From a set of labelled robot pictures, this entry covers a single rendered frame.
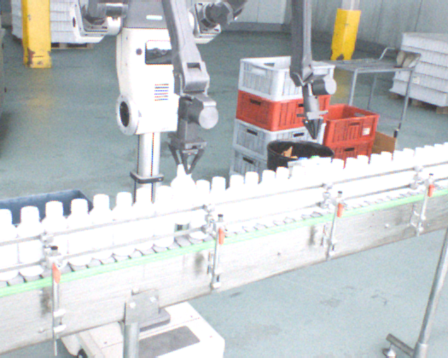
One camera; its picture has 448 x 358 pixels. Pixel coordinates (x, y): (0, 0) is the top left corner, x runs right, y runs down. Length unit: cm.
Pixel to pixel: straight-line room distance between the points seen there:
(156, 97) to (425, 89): 706
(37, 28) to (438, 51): 580
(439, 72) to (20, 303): 781
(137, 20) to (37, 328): 112
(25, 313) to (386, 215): 127
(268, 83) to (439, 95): 503
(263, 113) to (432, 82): 504
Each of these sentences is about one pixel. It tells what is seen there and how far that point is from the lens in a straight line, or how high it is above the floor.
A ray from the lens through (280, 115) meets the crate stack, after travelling 403.
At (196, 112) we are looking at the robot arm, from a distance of 140.
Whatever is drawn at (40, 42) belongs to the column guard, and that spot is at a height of 38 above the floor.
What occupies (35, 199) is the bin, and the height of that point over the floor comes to 93.
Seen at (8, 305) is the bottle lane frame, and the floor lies 95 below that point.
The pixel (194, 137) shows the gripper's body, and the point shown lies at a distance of 148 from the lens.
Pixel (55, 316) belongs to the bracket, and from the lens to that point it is 142.
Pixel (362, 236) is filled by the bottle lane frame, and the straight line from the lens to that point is 206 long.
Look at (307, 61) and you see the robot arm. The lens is 201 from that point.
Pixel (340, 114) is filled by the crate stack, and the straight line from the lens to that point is 523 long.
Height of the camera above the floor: 174
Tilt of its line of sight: 21 degrees down
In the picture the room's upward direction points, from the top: 6 degrees clockwise
